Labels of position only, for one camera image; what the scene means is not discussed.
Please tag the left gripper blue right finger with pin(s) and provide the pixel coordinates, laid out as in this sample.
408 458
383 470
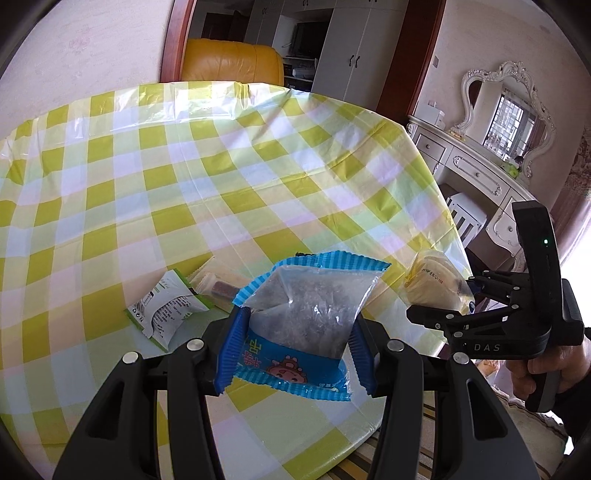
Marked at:
394 370

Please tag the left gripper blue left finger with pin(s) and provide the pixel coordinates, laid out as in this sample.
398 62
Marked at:
116 437

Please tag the round bread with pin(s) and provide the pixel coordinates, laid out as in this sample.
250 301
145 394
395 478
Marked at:
433 281

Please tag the blue dark snack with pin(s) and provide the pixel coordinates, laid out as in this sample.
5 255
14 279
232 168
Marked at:
290 326

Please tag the person's right hand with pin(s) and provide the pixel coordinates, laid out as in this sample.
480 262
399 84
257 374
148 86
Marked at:
572 362

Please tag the white slatted stool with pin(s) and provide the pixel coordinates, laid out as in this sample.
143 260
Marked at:
467 216

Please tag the white green snack packet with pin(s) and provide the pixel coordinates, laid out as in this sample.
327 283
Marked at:
164 308

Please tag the ornate white dressing table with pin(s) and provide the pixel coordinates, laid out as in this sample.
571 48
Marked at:
458 168

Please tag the clear packet brown snack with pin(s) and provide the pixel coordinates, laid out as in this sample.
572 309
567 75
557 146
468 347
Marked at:
218 283

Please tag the ornate white mirror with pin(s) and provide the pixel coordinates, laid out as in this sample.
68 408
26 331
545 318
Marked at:
505 118

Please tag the white box on dresser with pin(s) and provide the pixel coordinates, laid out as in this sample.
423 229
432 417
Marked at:
431 114

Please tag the white wardrobe cabinet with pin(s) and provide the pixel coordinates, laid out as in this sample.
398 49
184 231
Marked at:
358 50

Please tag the yellow leather armchair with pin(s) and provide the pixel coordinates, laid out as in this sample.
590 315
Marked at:
218 60

